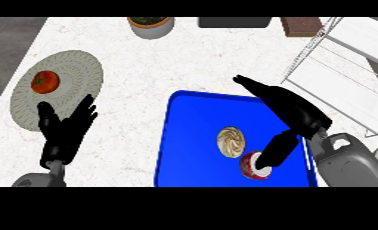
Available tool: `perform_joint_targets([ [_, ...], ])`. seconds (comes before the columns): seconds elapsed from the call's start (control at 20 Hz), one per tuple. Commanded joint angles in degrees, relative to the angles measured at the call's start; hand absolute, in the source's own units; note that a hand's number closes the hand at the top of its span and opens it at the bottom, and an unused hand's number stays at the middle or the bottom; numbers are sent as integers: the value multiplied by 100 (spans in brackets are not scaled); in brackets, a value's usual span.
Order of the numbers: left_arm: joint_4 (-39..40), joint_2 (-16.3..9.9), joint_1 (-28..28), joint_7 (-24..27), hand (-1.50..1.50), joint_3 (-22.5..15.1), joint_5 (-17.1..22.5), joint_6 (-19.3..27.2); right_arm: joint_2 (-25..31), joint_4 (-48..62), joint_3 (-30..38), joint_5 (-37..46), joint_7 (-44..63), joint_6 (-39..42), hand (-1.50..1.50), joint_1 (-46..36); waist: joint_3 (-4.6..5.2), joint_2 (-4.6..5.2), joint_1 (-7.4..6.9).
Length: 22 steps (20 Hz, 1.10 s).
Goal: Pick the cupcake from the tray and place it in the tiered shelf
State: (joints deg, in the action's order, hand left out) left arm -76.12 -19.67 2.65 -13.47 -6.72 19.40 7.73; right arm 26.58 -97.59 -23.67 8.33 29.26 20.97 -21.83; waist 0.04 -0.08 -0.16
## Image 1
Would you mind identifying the red tomato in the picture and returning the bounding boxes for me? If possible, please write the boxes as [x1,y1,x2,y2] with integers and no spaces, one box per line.
[29,70,61,95]

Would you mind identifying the dark grey flat appliance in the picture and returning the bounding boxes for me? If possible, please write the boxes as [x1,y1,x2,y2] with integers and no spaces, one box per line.
[197,16,273,29]

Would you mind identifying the white wire tiered shelf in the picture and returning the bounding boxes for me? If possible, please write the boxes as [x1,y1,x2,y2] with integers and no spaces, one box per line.
[279,16,378,139]

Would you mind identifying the brown rectangular block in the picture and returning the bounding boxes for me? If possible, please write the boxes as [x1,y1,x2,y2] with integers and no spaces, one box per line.
[279,16,323,38]

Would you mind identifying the round grey woven placemat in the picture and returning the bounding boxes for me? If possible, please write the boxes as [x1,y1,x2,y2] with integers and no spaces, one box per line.
[8,49,104,133]

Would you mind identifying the grey plant pot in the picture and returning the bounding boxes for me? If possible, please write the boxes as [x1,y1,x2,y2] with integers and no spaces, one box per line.
[125,16,175,40]

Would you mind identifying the red can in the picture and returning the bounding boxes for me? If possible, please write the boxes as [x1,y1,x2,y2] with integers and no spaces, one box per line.
[237,150,273,181]

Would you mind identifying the blue rectangular tray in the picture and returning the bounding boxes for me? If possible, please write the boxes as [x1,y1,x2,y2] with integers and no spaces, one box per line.
[153,89,318,188]

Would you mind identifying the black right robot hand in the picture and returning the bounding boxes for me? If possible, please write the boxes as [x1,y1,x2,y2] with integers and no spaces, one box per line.
[231,74,333,171]

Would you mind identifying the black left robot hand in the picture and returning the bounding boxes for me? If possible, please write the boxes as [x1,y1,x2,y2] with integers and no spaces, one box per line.
[36,93,98,170]

